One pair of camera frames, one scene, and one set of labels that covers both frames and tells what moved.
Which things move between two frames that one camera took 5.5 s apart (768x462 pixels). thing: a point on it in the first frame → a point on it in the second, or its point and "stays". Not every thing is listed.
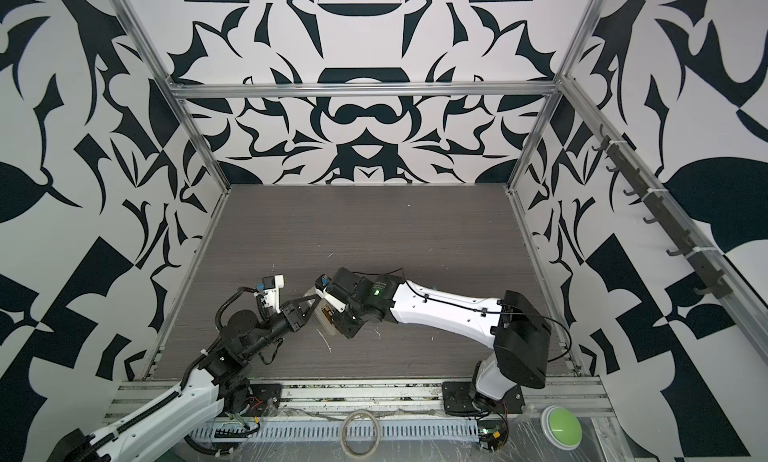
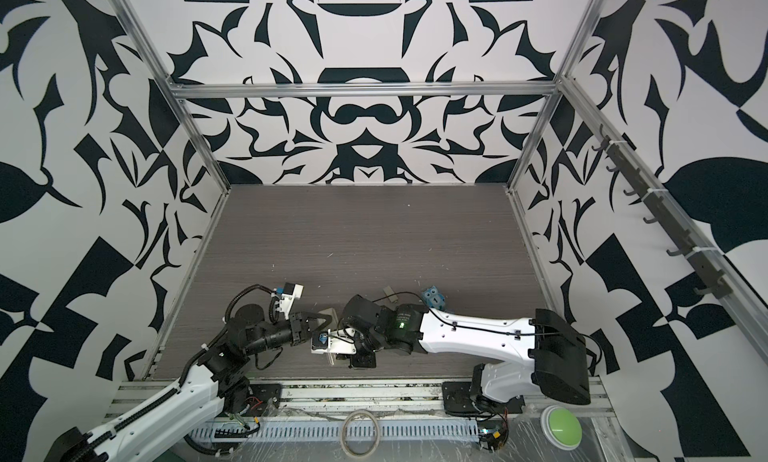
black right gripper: [347, 329] → [359, 362]
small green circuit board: [491, 431] stays
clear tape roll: [343, 432] stays
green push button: [561, 428] stays
